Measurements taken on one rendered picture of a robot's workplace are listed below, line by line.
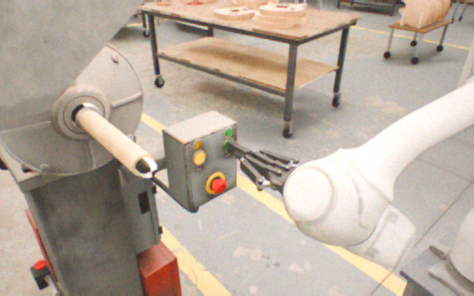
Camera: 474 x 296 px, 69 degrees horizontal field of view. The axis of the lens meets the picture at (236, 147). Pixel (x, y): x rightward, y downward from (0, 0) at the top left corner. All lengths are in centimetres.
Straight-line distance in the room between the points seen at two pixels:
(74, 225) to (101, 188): 11
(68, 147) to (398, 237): 57
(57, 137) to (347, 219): 47
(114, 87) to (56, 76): 35
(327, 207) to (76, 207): 65
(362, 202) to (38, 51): 39
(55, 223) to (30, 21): 68
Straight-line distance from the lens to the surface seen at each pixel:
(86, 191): 92
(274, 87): 303
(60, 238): 97
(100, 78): 65
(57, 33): 31
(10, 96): 31
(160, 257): 121
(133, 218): 108
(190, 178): 83
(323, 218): 45
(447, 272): 116
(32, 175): 77
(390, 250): 62
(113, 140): 52
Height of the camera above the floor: 151
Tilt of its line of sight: 31 degrees down
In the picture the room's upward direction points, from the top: straight up
